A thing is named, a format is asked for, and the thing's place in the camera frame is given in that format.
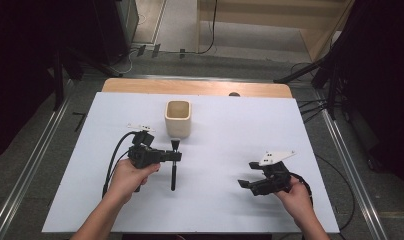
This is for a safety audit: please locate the black curtain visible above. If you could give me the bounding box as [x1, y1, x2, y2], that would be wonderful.
[0, 0, 103, 163]
[334, 0, 404, 186]

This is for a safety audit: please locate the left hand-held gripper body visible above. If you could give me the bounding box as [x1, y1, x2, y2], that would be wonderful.
[127, 123, 167, 170]

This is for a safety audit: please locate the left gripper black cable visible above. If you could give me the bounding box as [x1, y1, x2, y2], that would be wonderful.
[101, 130, 138, 200]

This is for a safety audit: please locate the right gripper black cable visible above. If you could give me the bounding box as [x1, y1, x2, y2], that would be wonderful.
[289, 154, 356, 240]

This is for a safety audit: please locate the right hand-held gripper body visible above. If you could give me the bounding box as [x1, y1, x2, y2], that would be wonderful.
[250, 150, 297, 197]

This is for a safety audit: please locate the black makeup brush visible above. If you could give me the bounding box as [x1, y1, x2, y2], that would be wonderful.
[169, 137, 182, 193]

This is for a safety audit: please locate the metal floor rail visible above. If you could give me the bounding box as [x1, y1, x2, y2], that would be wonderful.
[0, 94, 73, 240]
[314, 91, 389, 240]

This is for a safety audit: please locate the black metal stand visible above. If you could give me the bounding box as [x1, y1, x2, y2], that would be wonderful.
[50, 46, 123, 112]
[273, 49, 346, 122]

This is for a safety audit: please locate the white table mat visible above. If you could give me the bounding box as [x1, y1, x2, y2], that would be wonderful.
[41, 91, 341, 234]

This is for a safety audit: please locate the wooden table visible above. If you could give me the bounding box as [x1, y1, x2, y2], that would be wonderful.
[101, 77, 294, 99]

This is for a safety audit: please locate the person's right hand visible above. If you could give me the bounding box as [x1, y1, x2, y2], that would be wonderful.
[274, 175, 315, 222]

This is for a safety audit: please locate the person's left hand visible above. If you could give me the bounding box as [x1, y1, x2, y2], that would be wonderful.
[107, 158, 162, 205]

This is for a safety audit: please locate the light wooden shelf unit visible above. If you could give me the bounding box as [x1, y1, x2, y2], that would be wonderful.
[195, 0, 357, 63]

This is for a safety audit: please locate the white floor cable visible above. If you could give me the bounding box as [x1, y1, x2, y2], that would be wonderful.
[109, 47, 140, 76]

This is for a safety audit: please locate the black hanging cable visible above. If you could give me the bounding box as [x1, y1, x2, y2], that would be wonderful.
[196, 0, 220, 55]

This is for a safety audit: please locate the dark cabinet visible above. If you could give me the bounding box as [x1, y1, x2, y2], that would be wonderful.
[92, 0, 140, 65]

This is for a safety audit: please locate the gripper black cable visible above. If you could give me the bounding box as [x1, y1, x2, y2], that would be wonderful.
[289, 154, 356, 240]
[101, 130, 138, 200]

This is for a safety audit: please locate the beige square cup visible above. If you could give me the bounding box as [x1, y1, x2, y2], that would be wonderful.
[164, 99, 193, 139]

